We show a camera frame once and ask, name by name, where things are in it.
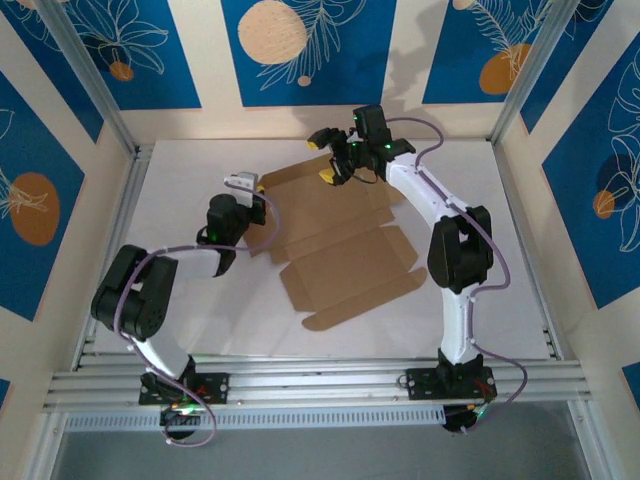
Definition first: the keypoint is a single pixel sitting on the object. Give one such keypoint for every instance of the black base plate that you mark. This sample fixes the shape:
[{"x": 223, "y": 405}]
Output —
[
  {"x": 420, "y": 385},
  {"x": 215, "y": 390}
]

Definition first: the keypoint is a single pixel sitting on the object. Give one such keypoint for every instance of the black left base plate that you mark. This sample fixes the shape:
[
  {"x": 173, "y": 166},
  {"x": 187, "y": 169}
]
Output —
[{"x": 215, "y": 390}]

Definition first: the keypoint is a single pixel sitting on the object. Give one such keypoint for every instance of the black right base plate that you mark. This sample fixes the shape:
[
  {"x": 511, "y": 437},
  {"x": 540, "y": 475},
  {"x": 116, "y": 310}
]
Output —
[{"x": 420, "y": 385}]

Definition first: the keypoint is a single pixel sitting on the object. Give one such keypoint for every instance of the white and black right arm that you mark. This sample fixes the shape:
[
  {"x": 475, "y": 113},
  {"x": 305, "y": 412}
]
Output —
[{"x": 425, "y": 185}]

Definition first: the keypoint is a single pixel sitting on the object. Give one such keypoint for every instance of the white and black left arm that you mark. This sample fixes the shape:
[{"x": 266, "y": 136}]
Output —
[{"x": 195, "y": 260}]

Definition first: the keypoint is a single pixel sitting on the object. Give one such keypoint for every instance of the brown cardboard box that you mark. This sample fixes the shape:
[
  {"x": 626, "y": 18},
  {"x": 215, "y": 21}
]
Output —
[{"x": 340, "y": 270}]

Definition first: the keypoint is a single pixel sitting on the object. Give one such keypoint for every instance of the aluminium frame side rail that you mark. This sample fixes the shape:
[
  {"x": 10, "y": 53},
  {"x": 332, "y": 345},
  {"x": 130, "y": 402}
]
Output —
[
  {"x": 132, "y": 185},
  {"x": 550, "y": 340}
]

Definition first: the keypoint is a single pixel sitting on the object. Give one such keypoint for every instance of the aluminium frame cross rail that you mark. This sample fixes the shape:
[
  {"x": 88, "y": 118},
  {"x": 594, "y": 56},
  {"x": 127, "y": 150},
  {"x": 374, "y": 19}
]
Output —
[{"x": 320, "y": 385}]

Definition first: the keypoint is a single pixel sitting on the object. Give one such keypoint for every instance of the aluminium frame post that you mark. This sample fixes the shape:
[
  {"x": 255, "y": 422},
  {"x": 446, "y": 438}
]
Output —
[
  {"x": 90, "y": 75},
  {"x": 530, "y": 75}
]

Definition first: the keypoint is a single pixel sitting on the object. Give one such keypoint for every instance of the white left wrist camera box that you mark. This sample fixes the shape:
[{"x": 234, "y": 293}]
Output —
[{"x": 242, "y": 182}]

